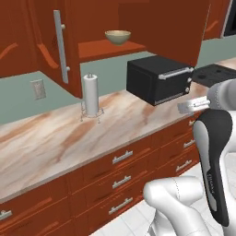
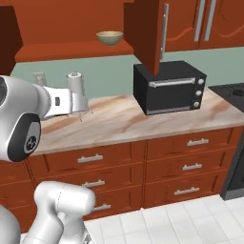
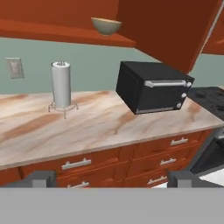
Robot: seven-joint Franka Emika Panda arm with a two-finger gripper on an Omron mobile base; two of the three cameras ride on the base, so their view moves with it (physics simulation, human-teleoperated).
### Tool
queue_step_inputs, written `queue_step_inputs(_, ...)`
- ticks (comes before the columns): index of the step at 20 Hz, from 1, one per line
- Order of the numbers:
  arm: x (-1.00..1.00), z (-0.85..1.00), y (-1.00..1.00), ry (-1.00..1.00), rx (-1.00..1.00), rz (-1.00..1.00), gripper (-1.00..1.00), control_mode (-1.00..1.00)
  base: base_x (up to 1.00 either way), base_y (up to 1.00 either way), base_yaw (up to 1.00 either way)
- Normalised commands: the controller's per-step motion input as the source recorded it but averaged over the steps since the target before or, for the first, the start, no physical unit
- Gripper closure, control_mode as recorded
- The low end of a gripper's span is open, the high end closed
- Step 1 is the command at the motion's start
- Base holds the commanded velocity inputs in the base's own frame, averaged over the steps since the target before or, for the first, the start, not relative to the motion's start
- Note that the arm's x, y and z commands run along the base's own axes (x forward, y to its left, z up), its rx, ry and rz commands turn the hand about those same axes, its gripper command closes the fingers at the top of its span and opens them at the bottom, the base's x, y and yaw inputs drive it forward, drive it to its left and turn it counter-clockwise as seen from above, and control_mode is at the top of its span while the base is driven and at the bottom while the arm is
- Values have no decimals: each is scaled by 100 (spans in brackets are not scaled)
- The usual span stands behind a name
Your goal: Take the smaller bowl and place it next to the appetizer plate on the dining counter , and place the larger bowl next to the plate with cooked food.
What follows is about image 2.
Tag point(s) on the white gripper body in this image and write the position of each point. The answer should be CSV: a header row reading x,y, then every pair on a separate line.
x,y
79,103

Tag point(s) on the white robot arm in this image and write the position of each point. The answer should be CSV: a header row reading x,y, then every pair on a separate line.
x,y
19,105

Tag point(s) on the beige green bowl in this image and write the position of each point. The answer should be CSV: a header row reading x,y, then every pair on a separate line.
x,y
109,38

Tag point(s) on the small grey shaker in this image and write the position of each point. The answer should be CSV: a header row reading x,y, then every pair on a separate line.
x,y
39,78

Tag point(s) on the orange cupboard shelf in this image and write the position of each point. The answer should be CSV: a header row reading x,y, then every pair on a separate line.
x,y
73,50

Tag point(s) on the orange drawer front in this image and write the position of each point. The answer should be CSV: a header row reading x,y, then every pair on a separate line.
x,y
16,195
14,173
124,200
162,170
165,146
158,193
120,155
120,176

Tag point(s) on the black toaster oven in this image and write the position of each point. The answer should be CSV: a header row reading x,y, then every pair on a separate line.
x,y
168,89

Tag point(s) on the dark orange cupboard door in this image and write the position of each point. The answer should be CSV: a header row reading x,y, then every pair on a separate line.
x,y
9,41

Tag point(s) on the orange open cupboard door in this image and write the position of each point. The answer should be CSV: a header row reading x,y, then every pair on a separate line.
x,y
146,35

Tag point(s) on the orange arched cupboard door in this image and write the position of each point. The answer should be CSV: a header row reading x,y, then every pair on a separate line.
x,y
182,28
227,25

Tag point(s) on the black hob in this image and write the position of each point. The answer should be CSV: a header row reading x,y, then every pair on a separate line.
x,y
230,93

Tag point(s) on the dark grey oven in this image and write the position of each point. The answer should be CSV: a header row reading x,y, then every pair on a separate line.
x,y
235,171

